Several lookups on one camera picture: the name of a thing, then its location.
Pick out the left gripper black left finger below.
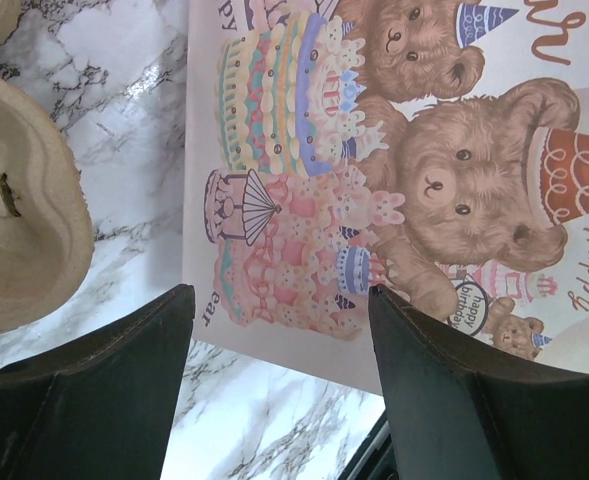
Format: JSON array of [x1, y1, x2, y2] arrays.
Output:
[[0, 284, 195, 479]]

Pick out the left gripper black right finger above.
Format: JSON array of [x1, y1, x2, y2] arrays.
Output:
[[368, 285, 589, 479]]

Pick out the brown cardboard cup carrier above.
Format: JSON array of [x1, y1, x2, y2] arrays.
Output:
[[0, 1, 94, 333]]

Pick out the white paper takeout bag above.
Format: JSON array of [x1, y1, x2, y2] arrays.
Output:
[[183, 1, 589, 393]]

